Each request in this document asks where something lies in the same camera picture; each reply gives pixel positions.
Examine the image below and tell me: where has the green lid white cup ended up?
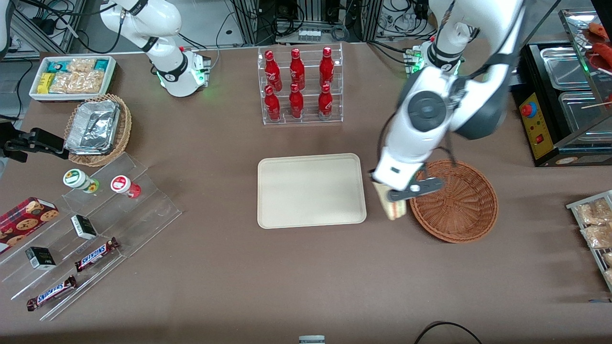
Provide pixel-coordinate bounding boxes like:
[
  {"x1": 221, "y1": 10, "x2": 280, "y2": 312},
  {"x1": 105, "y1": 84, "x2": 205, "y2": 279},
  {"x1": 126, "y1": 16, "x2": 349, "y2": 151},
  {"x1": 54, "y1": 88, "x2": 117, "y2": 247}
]
[{"x1": 63, "y1": 169, "x2": 100, "y2": 194}]

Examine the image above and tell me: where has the clear acrylic bottle rack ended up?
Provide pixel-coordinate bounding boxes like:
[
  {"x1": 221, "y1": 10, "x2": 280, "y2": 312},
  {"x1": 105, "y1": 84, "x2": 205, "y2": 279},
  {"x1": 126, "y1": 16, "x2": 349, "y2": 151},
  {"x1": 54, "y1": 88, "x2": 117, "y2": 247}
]
[{"x1": 257, "y1": 43, "x2": 344, "y2": 126}]

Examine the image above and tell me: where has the oval wicker basket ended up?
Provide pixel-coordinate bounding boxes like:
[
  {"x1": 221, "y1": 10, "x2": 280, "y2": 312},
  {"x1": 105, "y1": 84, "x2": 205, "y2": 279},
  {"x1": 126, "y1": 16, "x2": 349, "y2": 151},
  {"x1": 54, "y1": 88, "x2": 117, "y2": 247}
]
[{"x1": 64, "y1": 94, "x2": 132, "y2": 168}]

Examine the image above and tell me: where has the Snickers chocolate bar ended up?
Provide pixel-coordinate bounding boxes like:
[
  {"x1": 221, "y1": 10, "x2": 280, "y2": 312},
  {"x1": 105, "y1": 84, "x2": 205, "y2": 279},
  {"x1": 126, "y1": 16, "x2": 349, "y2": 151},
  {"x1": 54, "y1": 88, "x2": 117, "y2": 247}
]
[
  {"x1": 26, "y1": 275, "x2": 77, "y2": 312},
  {"x1": 75, "y1": 237, "x2": 120, "y2": 273}
]

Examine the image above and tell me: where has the small steel pan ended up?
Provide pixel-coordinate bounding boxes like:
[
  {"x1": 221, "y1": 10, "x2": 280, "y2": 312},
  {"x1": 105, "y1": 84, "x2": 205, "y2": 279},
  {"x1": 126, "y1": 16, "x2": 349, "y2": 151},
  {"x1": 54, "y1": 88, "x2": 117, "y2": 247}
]
[{"x1": 540, "y1": 47, "x2": 593, "y2": 90}]

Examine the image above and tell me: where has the tray of packaged crackers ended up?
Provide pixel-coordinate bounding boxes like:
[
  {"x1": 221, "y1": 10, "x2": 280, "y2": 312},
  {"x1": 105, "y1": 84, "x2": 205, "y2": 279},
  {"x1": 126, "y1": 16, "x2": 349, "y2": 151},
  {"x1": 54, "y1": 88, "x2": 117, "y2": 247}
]
[{"x1": 566, "y1": 190, "x2": 612, "y2": 292}]

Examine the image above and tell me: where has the white rectangular snack bin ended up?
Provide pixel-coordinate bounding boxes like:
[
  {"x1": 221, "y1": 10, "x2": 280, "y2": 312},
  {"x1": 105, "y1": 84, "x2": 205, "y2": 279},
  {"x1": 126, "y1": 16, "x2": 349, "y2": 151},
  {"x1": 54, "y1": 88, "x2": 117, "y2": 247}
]
[{"x1": 29, "y1": 55, "x2": 117, "y2": 103}]

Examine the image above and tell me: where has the large steel pan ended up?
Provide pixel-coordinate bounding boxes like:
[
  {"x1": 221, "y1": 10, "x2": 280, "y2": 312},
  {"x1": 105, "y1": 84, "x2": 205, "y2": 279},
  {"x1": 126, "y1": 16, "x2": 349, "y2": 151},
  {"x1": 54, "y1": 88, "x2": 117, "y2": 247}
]
[{"x1": 558, "y1": 91, "x2": 612, "y2": 138}]

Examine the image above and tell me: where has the black food warmer machine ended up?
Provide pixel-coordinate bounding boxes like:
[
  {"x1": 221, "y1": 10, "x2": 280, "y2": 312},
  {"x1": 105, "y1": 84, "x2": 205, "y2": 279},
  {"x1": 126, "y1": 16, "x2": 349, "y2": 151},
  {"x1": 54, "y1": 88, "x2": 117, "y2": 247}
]
[{"x1": 512, "y1": 42, "x2": 612, "y2": 168}]

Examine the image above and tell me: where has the triangular sandwich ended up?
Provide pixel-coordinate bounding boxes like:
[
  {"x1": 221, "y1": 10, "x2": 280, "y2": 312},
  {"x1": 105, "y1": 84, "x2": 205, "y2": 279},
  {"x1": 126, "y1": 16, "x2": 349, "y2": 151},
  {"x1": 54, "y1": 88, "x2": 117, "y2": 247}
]
[{"x1": 374, "y1": 182, "x2": 408, "y2": 221}]

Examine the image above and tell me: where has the large clear cracker bag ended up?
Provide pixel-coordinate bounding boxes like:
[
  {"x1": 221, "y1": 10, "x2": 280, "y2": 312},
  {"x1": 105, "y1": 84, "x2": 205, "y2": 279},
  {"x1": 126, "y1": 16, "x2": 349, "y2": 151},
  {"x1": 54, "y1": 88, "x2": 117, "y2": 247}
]
[{"x1": 49, "y1": 71, "x2": 105, "y2": 94}]

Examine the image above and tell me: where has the red soda bottle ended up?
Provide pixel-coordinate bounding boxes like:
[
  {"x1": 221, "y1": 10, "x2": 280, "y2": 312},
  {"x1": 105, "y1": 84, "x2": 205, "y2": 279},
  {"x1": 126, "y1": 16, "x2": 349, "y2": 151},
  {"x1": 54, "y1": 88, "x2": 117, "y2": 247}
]
[
  {"x1": 264, "y1": 85, "x2": 282, "y2": 122},
  {"x1": 289, "y1": 48, "x2": 306, "y2": 90},
  {"x1": 264, "y1": 50, "x2": 283, "y2": 92},
  {"x1": 318, "y1": 84, "x2": 333, "y2": 120},
  {"x1": 319, "y1": 46, "x2": 335, "y2": 88},
  {"x1": 289, "y1": 83, "x2": 305, "y2": 120}
]

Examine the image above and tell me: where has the round brown wicker basket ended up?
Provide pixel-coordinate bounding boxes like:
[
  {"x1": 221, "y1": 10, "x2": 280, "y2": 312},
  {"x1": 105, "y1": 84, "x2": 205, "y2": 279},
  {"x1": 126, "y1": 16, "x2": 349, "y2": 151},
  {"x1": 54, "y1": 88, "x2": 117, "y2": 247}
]
[{"x1": 409, "y1": 160, "x2": 499, "y2": 244}]

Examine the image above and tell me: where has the small clear cracker bag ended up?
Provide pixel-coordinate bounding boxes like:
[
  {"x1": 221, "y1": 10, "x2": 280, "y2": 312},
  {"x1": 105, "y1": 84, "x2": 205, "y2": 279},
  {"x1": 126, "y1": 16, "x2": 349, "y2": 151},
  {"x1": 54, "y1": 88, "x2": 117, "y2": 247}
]
[{"x1": 67, "y1": 58, "x2": 96, "y2": 73}]

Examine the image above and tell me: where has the clear bag of crackers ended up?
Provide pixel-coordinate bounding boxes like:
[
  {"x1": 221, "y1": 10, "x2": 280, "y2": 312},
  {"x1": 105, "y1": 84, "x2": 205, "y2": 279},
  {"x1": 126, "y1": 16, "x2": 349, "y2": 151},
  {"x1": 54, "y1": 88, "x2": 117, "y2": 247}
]
[
  {"x1": 581, "y1": 225, "x2": 612, "y2": 250},
  {"x1": 576, "y1": 200, "x2": 612, "y2": 226}
]

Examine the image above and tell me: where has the red plaid cookie box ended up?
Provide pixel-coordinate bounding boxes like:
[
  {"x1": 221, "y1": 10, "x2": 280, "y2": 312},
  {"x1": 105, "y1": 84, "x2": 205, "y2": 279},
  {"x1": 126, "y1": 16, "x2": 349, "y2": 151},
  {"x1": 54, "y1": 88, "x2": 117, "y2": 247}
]
[{"x1": 0, "y1": 197, "x2": 59, "y2": 254}]

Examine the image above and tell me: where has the small black carton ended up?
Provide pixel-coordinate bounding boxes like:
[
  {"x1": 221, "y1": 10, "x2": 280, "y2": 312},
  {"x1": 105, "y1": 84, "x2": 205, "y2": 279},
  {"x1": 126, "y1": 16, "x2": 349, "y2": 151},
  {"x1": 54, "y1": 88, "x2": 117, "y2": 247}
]
[
  {"x1": 71, "y1": 215, "x2": 98, "y2": 240},
  {"x1": 25, "y1": 247, "x2": 56, "y2": 270}
]

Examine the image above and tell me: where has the red lid white cup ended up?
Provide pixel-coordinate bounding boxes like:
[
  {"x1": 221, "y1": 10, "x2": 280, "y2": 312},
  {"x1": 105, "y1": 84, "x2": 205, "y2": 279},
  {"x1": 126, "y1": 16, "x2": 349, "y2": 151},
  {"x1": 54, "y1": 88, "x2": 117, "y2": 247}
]
[{"x1": 110, "y1": 175, "x2": 142, "y2": 199}]

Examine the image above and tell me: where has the aluminium foil tray stack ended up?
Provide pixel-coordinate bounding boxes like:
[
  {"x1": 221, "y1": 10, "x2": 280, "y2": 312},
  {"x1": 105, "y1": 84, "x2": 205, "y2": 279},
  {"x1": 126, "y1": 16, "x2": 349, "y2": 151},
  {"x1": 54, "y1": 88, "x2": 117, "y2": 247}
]
[{"x1": 65, "y1": 99, "x2": 121, "y2": 156}]

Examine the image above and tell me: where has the clear acrylic stepped display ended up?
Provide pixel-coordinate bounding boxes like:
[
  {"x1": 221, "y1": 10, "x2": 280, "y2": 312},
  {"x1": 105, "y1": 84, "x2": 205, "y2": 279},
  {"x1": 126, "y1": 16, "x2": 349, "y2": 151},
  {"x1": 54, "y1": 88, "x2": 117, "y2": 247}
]
[{"x1": 0, "y1": 152, "x2": 182, "y2": 322}]

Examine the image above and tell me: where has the cream plastic tray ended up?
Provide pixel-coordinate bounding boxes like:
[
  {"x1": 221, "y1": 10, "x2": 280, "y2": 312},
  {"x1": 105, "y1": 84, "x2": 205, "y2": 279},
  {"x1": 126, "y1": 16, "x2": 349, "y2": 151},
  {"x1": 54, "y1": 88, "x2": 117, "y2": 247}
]
[{"x1": 257, "y1": 153, "x2": 367, "y2": 229}]

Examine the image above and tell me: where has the black cable loop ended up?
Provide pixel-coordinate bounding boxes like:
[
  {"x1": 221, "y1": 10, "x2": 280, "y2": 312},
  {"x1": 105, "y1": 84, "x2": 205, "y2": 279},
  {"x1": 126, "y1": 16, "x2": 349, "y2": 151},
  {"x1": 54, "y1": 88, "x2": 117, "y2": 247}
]
[{"x1": 414, "y1": 321, "x2": 483, "y2": 344}]

